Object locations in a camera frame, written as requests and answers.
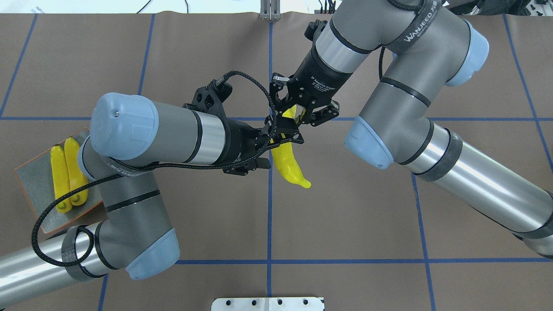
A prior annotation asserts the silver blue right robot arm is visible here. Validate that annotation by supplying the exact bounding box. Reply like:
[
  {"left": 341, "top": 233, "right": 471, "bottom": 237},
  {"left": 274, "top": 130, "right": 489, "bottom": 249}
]
[{"left": 271, "top": 0, "right": 552, "bottom": 259}]

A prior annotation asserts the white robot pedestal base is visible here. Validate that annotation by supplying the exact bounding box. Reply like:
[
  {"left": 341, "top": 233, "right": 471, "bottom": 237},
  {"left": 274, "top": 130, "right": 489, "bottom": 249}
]
[{"left": 211, "top": 297, "right": 326, "bottom": 311}]

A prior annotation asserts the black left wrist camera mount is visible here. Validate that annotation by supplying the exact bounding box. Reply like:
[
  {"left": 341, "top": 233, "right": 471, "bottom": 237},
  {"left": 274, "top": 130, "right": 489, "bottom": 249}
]
[{"left": 183, "top": 79, "right": 233, "bottom": 119}]

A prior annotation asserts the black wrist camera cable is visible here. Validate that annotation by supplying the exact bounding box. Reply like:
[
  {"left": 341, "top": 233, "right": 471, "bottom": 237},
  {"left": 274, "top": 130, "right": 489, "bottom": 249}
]
[{"left": 31, "top": 71, "right": 278, "bottom": 267}]

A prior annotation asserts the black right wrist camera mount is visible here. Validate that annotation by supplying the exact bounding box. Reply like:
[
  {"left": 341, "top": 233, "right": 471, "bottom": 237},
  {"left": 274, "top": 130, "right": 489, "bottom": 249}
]
[{"left": 304, "top": 19, "right": 328, "bottom": 43}]

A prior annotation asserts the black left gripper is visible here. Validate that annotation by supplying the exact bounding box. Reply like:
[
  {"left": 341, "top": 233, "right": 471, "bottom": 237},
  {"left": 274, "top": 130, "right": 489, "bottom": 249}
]
[{"left": 224, "top": 115, "right": 304, "bottom": 175}]

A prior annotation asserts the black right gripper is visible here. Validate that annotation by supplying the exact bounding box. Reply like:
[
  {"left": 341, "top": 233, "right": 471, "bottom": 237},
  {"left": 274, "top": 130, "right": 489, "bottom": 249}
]
[{"left": 269, "top": 45, "right": 352, "bottom": 127}]

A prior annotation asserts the grey square plate orange rim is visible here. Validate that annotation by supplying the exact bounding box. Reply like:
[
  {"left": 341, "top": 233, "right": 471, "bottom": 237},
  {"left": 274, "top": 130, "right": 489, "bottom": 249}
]
[{"left": 15, "top": 128, "right": 102, "bottom": 234}]

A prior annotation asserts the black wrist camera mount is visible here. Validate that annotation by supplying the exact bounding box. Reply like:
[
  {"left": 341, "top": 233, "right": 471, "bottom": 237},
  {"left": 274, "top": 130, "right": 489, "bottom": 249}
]
[
  {"left": 304, "top": 19, "right": 328, "bottom": 43},
  {"left": 183, "top": 79, "right": 233, "bottom": 119}
]

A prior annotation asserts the aluminium frame post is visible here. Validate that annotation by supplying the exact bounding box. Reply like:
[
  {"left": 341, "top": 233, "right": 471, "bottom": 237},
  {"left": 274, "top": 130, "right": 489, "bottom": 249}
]
[{"left": 260, "top": 0, "right": 282, "bottom": 21}]

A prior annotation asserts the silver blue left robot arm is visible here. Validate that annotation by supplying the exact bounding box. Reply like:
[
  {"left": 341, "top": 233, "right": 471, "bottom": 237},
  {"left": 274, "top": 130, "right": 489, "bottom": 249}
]
[{"left": 1, "top": 89, "right": 303, "bottom": 308}]

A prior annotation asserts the yellow banana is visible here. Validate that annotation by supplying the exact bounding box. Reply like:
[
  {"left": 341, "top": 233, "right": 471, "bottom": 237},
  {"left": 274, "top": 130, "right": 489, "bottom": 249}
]
[
  {"left": 271, "top": 106, "right": 312, "bottom": 190},
  {"left": 50, "top": 145, "right": 70, "bottom": 199},
  {"left": 63, "top": 136, "right": 89, "bottom": 206}
]

